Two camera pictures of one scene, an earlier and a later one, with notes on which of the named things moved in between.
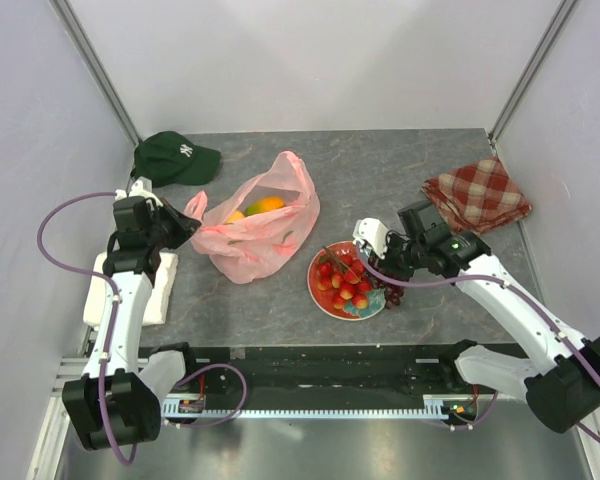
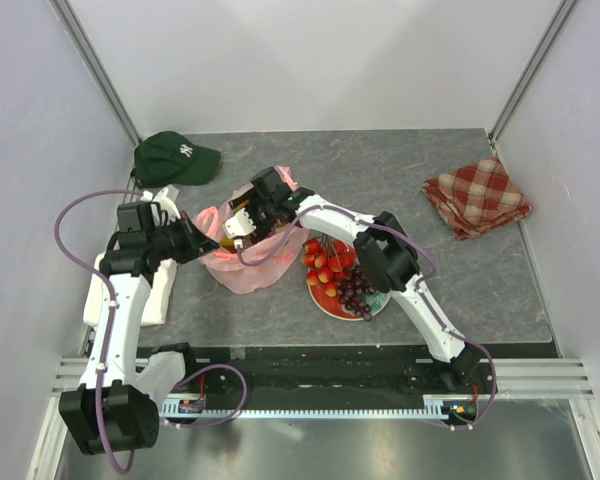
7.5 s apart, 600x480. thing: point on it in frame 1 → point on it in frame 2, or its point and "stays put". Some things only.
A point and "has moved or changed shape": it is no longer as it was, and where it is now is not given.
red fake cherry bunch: (346, 273) → (325, 260)
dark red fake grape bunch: (393, 293) has moved or changed shape
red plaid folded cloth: (478, 197) stays put
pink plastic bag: (250, 249) has moved or changed shape
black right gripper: (387, 264) → (263, 230)
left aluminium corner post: (83, 48) stays put
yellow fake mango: (266, 203) has moved or changed shape
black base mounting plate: (332, 370) stays put
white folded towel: (158, 302) stays put
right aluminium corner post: (533, 68) stays put
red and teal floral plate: (324, 299) stays put
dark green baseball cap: (170, 158) stays put
